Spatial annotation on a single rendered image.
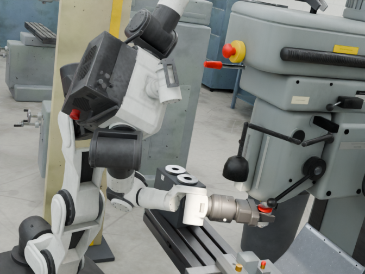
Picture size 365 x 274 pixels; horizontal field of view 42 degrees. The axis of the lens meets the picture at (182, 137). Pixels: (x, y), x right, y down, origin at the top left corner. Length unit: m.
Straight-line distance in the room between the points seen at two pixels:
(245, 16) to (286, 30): 0.14
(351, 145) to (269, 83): 0.34
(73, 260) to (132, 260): 1.41
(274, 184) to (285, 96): 0.28
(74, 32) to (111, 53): 1.49
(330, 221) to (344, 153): 0.45
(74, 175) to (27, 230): 0.57
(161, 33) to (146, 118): 0.30
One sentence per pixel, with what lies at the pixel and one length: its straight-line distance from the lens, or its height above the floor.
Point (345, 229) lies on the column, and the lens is 1.87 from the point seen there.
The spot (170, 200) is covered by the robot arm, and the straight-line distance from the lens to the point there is 1.57.
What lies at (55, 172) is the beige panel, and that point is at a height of 0.61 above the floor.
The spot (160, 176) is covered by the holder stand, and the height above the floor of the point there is 1.09.
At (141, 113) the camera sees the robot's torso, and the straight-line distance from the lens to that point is 1.45.
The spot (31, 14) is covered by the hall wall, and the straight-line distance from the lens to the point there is 10.30.
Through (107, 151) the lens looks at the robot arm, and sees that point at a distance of 1.39.
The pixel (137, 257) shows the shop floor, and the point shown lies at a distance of 3.52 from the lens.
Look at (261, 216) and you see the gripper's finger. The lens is 1.58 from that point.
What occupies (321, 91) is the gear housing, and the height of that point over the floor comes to 1.69.
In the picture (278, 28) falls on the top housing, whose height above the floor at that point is 1.85.
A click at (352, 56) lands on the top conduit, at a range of 1.37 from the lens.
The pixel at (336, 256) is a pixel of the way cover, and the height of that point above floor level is 1.06.
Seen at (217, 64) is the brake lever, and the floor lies 1.70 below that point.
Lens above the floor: 1.93
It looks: 18 degrees down
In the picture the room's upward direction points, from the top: 10 degrees clockwise
